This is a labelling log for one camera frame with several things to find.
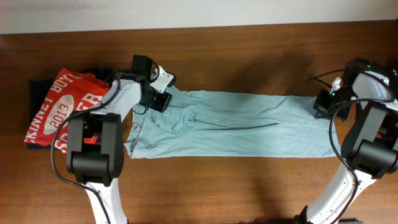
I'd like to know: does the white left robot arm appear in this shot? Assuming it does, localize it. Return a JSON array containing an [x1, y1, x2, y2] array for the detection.
[[66, 73, 175, 223]]

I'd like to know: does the light blue t-shirt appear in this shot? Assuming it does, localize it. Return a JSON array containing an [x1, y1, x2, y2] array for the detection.
[[124, 87, 338, 159]]

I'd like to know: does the black crumpled clothes pile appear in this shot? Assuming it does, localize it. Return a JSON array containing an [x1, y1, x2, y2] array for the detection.
[[385, 59, 398, 98]]

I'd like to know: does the red folded soccer t-shirt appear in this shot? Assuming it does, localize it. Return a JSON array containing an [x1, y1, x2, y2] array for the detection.
[[24, 67, 111, 154]]

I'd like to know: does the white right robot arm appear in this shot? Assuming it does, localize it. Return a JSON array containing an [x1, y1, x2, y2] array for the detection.
[[294, 65, 397, 223]]

